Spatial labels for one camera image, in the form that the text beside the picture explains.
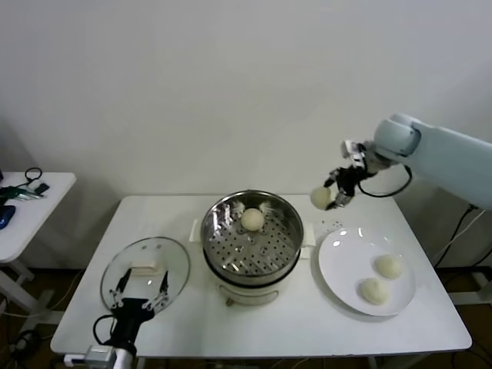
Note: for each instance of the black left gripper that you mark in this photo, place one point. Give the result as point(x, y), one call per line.
point(130, 307)

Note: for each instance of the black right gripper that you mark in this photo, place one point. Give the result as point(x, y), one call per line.
point(349, 180)

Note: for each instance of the white steamed baozi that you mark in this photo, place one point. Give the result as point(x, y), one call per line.
point(251, 220)
point(389, 266)
point(373, 291)
point(321, 198)

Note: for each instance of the round glass pot lid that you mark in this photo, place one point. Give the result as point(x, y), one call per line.
point(173, 265)

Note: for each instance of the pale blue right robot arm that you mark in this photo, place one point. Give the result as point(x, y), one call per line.
point(453, 161)

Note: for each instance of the stainless steel steamer basket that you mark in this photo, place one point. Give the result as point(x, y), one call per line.
point(286, 215)

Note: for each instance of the white electric cooker base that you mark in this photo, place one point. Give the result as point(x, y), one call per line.
point(250, 296)

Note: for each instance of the white round plate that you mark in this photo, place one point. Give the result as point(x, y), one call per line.
point(344, 298)

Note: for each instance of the white side table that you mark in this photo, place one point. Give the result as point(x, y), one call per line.
point(46, 215)

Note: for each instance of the small black device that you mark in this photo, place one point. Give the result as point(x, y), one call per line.
point(42, 188)

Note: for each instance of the blue plastic object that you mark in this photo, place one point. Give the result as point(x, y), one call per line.
point(5, 217)

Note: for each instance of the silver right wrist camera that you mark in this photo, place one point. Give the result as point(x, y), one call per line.
point(353, 151)

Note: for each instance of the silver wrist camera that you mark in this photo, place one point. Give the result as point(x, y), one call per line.
point(353, 151)
point(98, 353)

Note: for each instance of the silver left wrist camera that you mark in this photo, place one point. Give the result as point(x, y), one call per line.
point(98, 353)

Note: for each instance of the white metal floor frame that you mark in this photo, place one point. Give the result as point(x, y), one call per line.
point(482, 277)

